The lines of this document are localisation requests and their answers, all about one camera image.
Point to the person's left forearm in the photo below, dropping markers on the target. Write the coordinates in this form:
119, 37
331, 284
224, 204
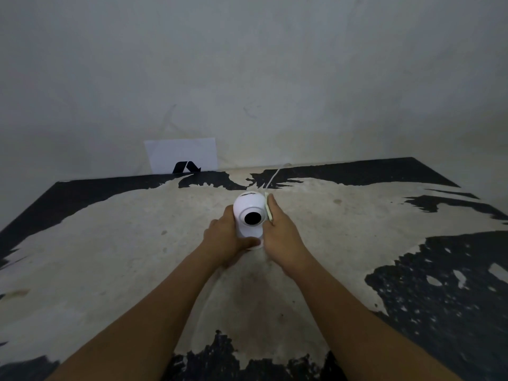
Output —
154, 317

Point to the person's left thumb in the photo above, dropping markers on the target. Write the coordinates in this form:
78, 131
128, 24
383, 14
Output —
248, 244

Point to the person's right hand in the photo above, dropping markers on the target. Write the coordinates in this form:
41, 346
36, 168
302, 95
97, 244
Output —
282, 242

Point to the person's right fingers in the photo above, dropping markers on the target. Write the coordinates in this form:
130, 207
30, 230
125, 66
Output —
276, 208

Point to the white dome security camera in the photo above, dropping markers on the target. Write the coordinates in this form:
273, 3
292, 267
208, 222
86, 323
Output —
249, 214

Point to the person's left hand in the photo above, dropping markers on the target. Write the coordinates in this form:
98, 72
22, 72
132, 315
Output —
220, 244

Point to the white paper sheet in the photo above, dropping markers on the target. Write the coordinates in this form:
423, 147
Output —
178, 152

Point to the person's right forearm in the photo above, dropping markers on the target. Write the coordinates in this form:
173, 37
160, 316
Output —
357, 321

